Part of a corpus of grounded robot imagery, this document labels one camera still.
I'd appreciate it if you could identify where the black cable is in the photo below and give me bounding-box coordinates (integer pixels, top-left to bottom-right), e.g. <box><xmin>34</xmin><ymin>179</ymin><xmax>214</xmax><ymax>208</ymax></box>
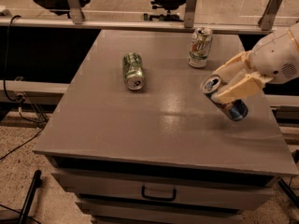
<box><xmin>0</xmin><ymin>14</ymin><xmax>48</xmax><ymax>161</ymax></box>

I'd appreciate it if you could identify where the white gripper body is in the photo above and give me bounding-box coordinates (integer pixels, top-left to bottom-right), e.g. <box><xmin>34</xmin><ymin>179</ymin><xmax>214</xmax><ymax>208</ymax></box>
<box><xmin>249</xmin><ymin>26</ymin><xmax>299</xmax><ymax>84</ymax></box>

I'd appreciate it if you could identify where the white 7up can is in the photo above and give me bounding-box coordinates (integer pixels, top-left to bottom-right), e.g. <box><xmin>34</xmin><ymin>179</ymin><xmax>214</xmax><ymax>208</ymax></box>
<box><xmin>188</xmin><ymin>27</ymin><xmax>213</xmax><ymax>68</ymax></box>

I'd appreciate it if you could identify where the metal rail frame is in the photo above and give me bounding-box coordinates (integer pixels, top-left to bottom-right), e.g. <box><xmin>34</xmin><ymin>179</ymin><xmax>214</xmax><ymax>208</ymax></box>
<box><xmin>0</xmin><ymin>0</ymin><xmax>269</xmax><ymax>30</ymax></box>

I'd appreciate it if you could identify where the grey drawer cabinet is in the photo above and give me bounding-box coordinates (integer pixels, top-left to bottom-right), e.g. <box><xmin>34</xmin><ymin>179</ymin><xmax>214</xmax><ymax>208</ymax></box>
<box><xmin>35</xmin><ymin>30</ymin><xmax>298</xmax><ymax>224</ymax></box>

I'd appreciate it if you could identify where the green can lying down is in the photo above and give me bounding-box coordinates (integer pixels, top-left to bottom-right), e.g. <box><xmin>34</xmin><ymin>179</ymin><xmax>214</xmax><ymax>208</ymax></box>
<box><xmin>122</xmin><ymin>52</ymin><xmax>145</xmax><ymax>91</ymax></box>

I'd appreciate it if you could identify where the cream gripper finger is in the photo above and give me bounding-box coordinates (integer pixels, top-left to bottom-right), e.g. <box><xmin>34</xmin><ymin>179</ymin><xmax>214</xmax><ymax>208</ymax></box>
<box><xmin>212</xmin><ymin>51</ymin><xmax>252</xmax><ymax>82</ymax></box>
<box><xmin>215</xmin><ymin>72</ymin><xmax>273</xmax><ymax>104</ymax></box>

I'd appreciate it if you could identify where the blue silver redbull can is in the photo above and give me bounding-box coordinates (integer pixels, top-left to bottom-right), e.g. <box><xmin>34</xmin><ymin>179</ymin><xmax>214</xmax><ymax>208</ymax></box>
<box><xmin>201</xmin><ymin>75</ymin><xmax>249</xmax><ymax>121</ymax></box>

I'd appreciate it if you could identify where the black drawer handle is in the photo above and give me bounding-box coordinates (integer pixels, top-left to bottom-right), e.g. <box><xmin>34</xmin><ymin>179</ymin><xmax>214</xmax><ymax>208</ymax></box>
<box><xmin>141</xmin><ymin>186</ymin><xmax>177</xmax><ymax>202</ymax></box>

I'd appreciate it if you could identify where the black floor bar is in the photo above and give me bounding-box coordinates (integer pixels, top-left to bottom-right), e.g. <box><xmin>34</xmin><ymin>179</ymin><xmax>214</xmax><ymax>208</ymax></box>
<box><xmin>18</xmin><ymin>170</ymin><xmax>42</xmax><ymax>224</ymax></box>

